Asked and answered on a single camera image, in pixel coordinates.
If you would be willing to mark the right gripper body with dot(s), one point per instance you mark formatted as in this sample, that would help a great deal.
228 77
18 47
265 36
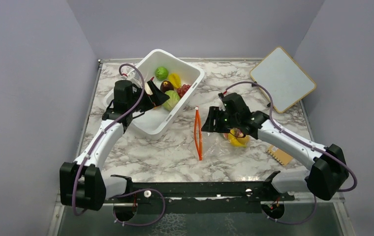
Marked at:
223 122

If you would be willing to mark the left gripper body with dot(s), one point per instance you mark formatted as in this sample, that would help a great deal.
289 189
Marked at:
144 103

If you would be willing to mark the white garlic fake food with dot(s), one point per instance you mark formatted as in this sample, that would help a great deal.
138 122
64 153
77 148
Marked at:
148 89

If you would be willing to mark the white plastic bin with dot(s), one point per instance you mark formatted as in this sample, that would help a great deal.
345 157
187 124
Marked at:
161 120

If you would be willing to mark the clear zip top bag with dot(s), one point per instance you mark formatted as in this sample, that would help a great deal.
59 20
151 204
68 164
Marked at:
209 144

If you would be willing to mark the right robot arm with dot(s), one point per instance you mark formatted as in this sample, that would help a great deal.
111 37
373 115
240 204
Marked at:
325 166

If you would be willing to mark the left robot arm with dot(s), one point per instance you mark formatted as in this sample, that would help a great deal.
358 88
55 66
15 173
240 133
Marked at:
102 153

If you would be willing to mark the dark purple fruit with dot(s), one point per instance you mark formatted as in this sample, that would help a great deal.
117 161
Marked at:
166 86

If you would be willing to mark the green cabbage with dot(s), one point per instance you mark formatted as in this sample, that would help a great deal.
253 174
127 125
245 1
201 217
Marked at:
170 103

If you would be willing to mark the red grapes bunch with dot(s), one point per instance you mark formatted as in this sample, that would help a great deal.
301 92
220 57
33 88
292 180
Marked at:
182 90

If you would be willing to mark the small green lime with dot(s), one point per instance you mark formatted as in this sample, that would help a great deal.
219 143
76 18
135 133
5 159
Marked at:
161 73

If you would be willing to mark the yellow bell pepper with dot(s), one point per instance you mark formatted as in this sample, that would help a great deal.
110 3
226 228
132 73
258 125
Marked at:
175 80

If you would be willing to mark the small yellow notebook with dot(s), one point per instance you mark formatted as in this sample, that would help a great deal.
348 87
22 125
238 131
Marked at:
279 155

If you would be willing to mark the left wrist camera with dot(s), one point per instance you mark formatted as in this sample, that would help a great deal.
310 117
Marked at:
135 78

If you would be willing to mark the white board wooden frame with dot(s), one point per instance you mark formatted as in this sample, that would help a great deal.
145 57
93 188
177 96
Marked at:
283 78

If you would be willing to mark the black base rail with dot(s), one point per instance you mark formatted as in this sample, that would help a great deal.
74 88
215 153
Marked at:
169 197

